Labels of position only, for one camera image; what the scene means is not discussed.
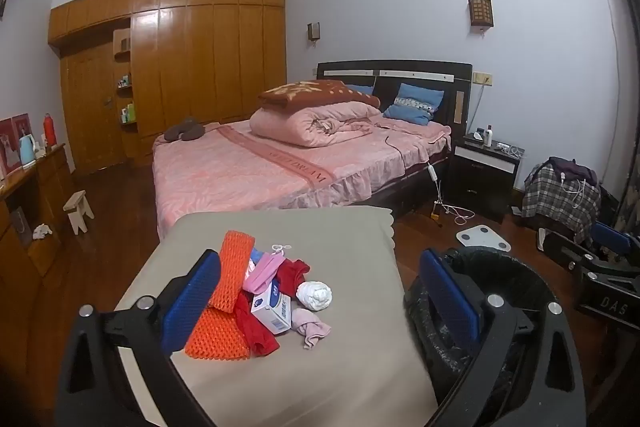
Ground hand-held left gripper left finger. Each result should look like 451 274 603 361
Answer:
54 249 222 427

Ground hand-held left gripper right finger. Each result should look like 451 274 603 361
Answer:
419 248 587 427

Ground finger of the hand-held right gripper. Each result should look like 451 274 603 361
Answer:
591 222 640 265
542 231 601 269

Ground bin with black bag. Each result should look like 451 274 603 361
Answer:
402 246 576 427

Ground white and blue cardboard box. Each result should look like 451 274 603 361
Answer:
250 281 294 336

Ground red cloth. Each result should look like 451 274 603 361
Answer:
276 259 311 296
234 292 281 357

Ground plaid bag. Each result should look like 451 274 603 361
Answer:
522 159 603 244

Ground white bathroom scale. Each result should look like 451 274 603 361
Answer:
456 227 512 253

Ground dark purple cloth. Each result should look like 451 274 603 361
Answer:
549 156 599 186

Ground pink face mask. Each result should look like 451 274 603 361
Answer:
242 244 293 293

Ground black and white nightstand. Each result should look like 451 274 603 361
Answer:
447 133 526 224

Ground small pink cloth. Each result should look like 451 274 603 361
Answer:
291 308 332 350

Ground white rolled cloth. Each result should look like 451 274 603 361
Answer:
295 281 333 312

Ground bed with pink sheet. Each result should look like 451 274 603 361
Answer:
151 59 473 240

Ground small white stool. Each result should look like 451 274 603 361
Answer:
63 190 95 236

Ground dark grey cushion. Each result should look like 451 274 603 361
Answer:
164 117 206 142

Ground wooden dresser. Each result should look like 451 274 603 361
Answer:
0 144 77 280

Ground large blue pillow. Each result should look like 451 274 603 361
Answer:
382 83 445 126

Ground folded pink quilt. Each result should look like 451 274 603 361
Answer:
249 102 383 148

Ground light blue kettle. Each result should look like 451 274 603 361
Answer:
18 133 39 166

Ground folded brown blanket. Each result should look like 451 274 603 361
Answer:
257 79 381 112

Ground red photo frames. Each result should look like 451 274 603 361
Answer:
0 114 34 178

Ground wooden wardrobe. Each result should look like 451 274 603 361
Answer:
47 0 287 166

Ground white floor cable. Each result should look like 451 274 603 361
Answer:
440 203 477 226

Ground large wall lamp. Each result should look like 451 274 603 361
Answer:
468 0 495 29

